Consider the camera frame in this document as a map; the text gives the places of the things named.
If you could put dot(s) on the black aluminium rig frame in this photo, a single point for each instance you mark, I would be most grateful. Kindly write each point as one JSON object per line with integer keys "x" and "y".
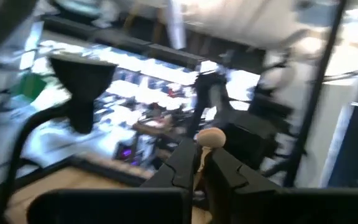
{"x": 315, "y": 93}

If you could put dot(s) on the silver overhead bar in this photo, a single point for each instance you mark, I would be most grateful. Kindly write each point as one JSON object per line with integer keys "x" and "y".
{"x": 353, "y": 74}

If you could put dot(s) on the white ceiling light tube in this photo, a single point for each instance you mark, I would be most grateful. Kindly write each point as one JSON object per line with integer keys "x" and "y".
{"x": 176, "y": 21}

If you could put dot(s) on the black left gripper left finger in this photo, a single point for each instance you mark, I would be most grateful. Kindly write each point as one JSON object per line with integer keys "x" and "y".
{"x": 179, "y": 168}

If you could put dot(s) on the black computer tower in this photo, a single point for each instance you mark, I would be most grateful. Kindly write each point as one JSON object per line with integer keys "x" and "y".
{"x": 126, "y": 153}

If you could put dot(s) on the black desk lamp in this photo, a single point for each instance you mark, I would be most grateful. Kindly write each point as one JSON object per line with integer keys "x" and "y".
{"x": 82, "y": 87}

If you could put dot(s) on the green board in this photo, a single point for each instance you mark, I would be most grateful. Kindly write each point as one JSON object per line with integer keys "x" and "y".
{"x": 30, "y": 85}

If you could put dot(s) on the black background robot rig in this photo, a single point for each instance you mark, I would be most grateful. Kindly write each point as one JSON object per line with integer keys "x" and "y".
{"x": 210, "y": 99}

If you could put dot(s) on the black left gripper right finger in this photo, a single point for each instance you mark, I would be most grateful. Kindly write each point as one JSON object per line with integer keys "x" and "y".
{"x": 225, "y": 177}

